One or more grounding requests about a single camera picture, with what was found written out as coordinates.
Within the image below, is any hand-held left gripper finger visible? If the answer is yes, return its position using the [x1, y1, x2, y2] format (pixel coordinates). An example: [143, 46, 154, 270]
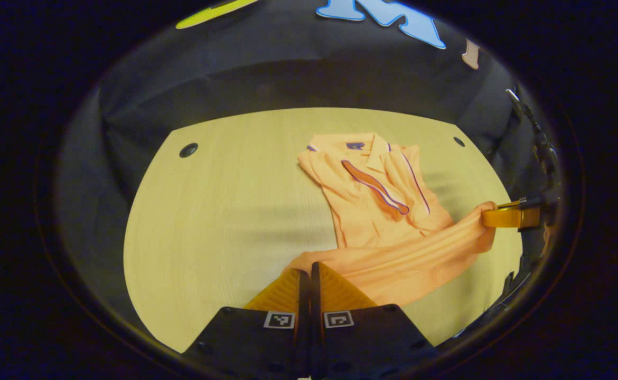
[182, 268, 310, 380]
[310, 261, 436, 380]

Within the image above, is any orange polo T-shirt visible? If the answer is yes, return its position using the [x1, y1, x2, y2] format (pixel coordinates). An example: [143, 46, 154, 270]
[283, 132, 498, 308]

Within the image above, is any black backdrop cloth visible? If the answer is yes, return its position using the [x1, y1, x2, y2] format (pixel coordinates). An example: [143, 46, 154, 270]
[55, 0, 558, 338]

